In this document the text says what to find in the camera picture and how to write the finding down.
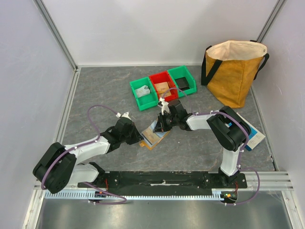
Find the slotted cable duct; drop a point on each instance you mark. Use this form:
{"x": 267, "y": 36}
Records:
{"x": 91, "y": 194}

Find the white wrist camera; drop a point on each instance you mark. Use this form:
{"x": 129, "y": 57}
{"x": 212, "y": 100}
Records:
{"x": 164, "y": 106}
{"x": 124, "y": 115}

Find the brown cards in red bin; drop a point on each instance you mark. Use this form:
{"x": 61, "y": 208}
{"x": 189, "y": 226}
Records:
{"x": 161, "y": 89}

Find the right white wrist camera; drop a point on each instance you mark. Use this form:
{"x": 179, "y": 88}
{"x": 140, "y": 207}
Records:
{"x": 164, "y": 106}

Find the black wallet in bin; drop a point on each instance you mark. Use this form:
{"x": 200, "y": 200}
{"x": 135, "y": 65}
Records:
{"x": 185, "y": 84}

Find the left green plastic bin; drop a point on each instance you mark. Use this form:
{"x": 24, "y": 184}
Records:
{"x": 147, "y": 101}

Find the red plastic bin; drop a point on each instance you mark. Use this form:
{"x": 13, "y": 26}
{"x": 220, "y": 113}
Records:
{"x": 165, "y": 77}

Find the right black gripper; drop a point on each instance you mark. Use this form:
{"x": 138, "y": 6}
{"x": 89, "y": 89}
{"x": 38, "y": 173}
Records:
{"x": 162, "y": 122}

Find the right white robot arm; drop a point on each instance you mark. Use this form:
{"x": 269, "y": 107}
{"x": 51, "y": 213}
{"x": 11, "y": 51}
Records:
{"x": 231, "y": 131}

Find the blue razor package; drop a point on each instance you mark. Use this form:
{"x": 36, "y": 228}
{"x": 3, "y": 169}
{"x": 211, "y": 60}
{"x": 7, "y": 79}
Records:
{"x": 255, "y": 138}

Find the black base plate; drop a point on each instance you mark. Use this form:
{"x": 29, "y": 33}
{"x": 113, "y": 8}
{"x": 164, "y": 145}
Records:
{"x": 166, "y": 183}

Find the right green plastic bin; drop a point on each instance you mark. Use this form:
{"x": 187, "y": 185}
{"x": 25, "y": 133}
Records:
{"x": 182, "y": 71}

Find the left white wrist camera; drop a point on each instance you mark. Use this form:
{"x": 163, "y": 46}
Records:
{"x": 124, "y": 115}

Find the orange leather card holder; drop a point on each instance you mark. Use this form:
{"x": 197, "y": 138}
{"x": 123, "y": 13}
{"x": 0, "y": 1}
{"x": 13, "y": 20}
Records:
{"x": 150, "y": 138}

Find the mustard tote bag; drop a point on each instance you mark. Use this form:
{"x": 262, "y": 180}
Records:
{"x": 229, "y": 69}

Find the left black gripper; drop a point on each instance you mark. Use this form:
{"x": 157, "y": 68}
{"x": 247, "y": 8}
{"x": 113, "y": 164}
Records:
{"x": 137, "y": 138}

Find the green plastic bin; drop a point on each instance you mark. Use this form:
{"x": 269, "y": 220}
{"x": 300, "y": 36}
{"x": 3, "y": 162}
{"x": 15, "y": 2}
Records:
{"x": 147, "y": 101}
{"x": 182, "y": 71}

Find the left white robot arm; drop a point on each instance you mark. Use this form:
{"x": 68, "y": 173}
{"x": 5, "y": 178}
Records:
{"x": 62, "y": 165}

